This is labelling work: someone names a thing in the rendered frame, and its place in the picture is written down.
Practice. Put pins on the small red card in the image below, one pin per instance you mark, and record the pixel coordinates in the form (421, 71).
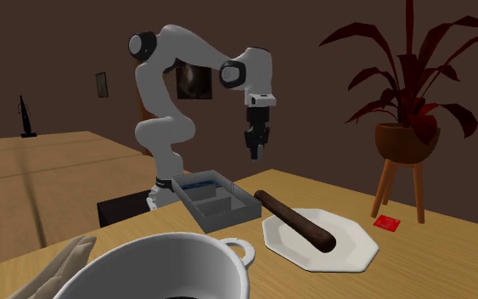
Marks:
(386, 223)

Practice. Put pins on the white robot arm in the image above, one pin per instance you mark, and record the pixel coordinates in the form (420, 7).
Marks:
(160, 95)

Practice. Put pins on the black upright vacuum cleaner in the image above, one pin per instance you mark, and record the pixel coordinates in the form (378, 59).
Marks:
(26, 118)

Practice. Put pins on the dark wall picture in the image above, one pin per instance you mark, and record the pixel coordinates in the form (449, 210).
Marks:
(195, 82)

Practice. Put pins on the dark robot stand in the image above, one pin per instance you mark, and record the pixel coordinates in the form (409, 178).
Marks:
(120, 209)

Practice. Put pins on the beige hand-shaped figure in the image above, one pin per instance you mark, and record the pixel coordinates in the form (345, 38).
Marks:
(62, 265)

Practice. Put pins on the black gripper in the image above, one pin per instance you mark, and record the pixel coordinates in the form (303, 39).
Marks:
(257, 121)

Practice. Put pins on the small framed wall picture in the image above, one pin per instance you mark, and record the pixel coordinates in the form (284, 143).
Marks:
(102, 85)

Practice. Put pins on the grey divided tray box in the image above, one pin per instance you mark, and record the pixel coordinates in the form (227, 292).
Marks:
(218, 203)

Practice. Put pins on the red potted plant on stand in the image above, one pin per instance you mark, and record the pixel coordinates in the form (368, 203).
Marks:
(408, 136)

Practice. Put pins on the white octagonal plate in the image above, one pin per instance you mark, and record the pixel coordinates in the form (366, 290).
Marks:
(346, 248)

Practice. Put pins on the dark brown rolling pin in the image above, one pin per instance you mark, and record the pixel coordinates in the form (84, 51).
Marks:
(296, 221)

